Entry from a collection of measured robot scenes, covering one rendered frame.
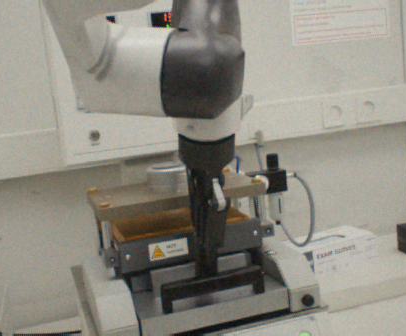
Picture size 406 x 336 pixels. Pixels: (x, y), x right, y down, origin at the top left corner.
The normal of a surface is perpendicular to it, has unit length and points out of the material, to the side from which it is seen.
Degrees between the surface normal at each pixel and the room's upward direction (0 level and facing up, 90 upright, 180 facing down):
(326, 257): 90
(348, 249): 87
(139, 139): 90
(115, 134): 90
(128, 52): 69
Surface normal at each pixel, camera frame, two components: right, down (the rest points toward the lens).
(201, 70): -0.17, -0.06
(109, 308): 0.11, -0.68
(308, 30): 0.29, 0.11
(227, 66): 0.66, 0.04
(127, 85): -0.17, 0.58
